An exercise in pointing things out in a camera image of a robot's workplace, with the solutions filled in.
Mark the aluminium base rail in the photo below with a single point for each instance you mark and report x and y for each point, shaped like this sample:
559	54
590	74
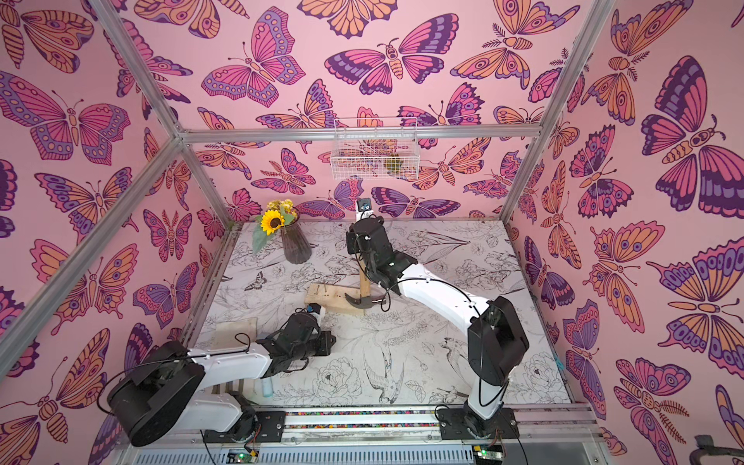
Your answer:
420	434

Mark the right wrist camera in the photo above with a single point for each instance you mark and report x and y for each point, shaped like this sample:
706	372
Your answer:
364	209

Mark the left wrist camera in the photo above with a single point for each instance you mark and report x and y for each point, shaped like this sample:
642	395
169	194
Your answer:
315	309

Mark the wooden handle claw hammer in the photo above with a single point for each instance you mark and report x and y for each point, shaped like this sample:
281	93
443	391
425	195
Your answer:
365	288

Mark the light blue garden trowel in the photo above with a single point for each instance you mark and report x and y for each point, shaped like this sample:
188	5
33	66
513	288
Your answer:
267	387

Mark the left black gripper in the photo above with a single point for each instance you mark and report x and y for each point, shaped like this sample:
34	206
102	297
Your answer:
325	337

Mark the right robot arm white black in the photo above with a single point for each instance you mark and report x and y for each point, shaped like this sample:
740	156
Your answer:
496	340

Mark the dark glass vase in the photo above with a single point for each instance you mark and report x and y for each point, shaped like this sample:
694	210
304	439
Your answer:
297	249

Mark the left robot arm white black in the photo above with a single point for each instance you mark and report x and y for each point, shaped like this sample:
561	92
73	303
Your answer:
170	390

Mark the white wire basket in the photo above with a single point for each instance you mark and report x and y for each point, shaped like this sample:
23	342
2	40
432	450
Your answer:
375	148

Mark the wooden block with nails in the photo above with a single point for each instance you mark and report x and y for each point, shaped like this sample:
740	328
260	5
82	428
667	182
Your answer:
339	299

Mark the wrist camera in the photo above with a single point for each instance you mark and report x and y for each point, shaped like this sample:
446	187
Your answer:
315	309
364	209

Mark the artificial sunflower bouquet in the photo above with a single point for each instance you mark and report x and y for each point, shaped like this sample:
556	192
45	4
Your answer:
279	215

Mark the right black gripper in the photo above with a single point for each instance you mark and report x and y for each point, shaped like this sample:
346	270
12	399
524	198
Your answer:
360	237

